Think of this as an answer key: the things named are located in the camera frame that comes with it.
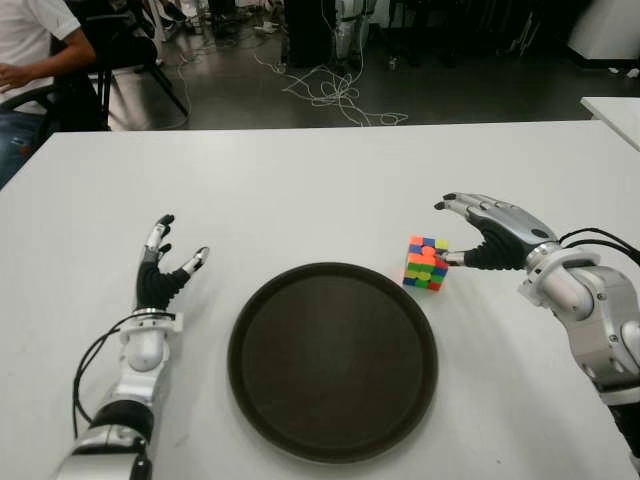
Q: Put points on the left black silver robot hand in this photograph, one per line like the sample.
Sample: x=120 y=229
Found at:
x=152 y=285

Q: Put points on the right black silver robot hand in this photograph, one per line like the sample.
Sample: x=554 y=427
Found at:
x=505 y=240

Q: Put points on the multicoloured Rubik's cube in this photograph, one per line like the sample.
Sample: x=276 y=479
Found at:
x=422 y=265

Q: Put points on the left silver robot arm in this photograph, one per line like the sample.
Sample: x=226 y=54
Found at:
x=142 y=355

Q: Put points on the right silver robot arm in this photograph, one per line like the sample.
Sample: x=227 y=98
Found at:
x=600 y=310

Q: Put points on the dark brown round plate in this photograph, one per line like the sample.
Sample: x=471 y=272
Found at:
x=332 y=365

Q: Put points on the white side table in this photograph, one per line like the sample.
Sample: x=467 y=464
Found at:
x=617 y=117

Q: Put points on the white box cabinet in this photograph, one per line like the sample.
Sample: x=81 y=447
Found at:
x=607 y=30

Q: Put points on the black office chair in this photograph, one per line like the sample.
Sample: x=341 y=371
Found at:
x=125 y=50

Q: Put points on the white standing robot legs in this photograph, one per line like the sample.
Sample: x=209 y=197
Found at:
x=347 y=35

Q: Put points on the person in white shirt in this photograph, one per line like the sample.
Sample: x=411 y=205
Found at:
x=25 y=40

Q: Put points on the black cabinet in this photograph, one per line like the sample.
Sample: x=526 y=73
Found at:
x=310 y=35

